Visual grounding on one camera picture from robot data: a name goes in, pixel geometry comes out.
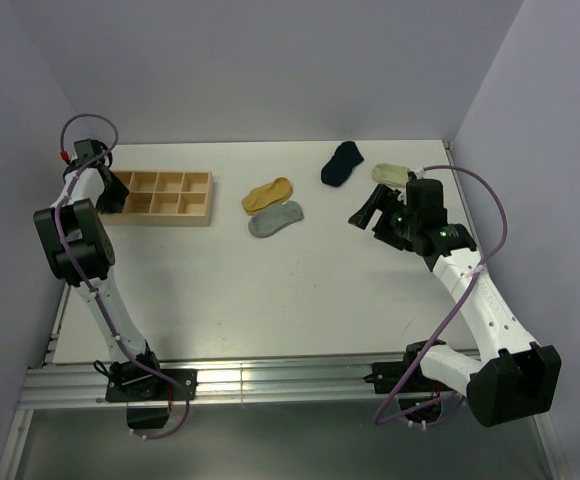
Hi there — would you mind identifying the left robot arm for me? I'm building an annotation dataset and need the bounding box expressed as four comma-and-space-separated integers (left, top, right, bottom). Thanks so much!
33, 139, 165, 399

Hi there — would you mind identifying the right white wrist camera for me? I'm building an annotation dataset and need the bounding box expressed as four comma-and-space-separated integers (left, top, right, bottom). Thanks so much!
408, 167, 426, 180

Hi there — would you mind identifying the cream sock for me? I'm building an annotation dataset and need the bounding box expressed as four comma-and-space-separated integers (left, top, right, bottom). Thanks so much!
371, 163, 416, 189

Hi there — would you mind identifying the aluminium frame rail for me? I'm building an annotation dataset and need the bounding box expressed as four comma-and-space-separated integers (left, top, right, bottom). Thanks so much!
17, 349, 541, 411

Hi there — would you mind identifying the light grey sock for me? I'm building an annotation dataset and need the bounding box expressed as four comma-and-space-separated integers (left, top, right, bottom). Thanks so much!
248, 200, 304, 239

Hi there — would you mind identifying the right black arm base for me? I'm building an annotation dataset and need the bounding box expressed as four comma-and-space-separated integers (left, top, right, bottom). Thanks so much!
363, 361, 443, 423

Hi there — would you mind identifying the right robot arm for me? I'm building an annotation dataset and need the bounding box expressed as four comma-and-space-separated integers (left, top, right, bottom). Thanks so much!
348, 177, 562, 427

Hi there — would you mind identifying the mustard yellow sock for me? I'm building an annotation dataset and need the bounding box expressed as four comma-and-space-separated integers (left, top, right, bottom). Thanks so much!
241, 177, 293, 216

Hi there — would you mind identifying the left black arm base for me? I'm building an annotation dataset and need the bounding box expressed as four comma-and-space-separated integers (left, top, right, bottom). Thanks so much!
93, 360, 197, 434

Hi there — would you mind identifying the wooden compartment tray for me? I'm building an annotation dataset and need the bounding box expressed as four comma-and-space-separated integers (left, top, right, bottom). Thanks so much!
100, 170, 214, 227

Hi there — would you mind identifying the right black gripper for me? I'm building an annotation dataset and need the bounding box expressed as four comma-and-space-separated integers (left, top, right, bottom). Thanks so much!
348, 183, 420, 251

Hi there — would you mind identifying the navy blue sock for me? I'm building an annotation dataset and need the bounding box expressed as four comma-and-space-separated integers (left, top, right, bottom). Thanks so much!
320, 141, 364, 187

